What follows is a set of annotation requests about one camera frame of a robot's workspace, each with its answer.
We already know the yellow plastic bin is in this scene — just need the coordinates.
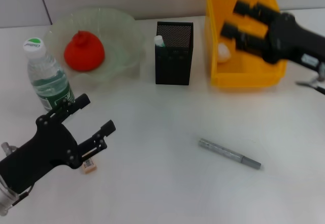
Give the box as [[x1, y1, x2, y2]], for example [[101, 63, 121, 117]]
[[204, 0, 287, 89]]

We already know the grey marker pen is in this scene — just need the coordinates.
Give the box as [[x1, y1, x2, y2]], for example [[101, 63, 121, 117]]
[[199, 138, 262, 170]]

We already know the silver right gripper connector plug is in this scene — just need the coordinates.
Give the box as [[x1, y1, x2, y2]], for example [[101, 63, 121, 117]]
[[317, 62, 325, 82]]

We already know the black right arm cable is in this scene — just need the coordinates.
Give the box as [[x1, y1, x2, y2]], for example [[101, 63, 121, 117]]
[[296, 78, 325, 95]]

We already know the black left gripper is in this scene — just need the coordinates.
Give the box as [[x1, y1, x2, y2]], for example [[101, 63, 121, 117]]
[[0, 93, 117, 194]]

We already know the white paper ball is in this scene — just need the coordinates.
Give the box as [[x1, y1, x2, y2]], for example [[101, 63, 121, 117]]
[[217, 43, 232, 63]]

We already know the beige eraser with barcode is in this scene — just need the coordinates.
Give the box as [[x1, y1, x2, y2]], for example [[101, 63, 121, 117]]
[[81, 157, 99, 175]]

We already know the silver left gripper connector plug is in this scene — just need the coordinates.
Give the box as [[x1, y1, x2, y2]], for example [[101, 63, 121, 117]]
[[1, 142, 17, 156]]

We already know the clear green-label water bottle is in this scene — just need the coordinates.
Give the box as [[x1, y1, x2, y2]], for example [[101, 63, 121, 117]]
[[23, 38, 76, 112]]

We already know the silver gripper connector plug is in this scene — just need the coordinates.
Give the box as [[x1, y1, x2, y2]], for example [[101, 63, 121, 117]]
[[317, 62, 325, 82], [1, 142, 17, 156]]

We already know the red-orange fruit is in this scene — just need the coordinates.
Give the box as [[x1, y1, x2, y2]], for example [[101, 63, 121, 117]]
[[63, 30, 106, 72]]

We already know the green utility knife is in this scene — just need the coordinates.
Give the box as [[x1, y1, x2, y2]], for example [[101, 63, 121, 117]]
[[154, 35, 166, 48]]

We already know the pale green glass fruit plate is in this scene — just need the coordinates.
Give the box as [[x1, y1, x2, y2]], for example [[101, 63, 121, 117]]
[[44, 7, 147, 90]]

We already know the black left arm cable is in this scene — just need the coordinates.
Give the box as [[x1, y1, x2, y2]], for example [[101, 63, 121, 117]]
[[11, 183, 35, 208]]

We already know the black mesh pen holder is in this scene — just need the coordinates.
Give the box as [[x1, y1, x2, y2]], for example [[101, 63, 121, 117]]
[[154, 21, 195, 85]]

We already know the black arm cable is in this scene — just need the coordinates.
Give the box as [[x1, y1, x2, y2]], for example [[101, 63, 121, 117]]
[[11, 183, 35, 208], [296, 78, 325, 95]]

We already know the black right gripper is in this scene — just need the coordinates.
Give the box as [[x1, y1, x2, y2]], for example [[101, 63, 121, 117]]
[[219, 0, 325, 71]]

